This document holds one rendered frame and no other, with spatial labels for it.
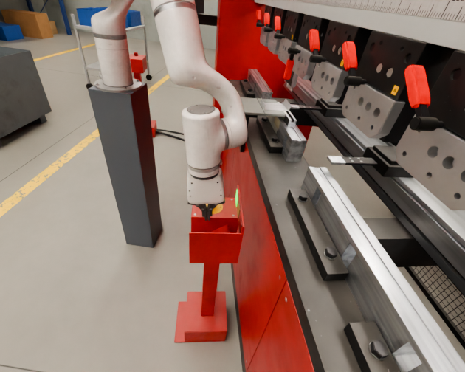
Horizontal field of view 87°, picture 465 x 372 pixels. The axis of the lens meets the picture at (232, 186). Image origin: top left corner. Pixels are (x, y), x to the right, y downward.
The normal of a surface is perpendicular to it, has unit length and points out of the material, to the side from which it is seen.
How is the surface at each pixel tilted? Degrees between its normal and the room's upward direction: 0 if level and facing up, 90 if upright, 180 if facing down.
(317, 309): 0
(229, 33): 90
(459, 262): 90
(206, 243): 90
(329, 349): 0
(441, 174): 90
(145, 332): 0
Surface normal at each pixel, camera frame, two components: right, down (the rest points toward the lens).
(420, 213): -0.99, -0.02
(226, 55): 0.11, 0.62
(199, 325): 0.11, -0.78
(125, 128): -0.11, 0.61
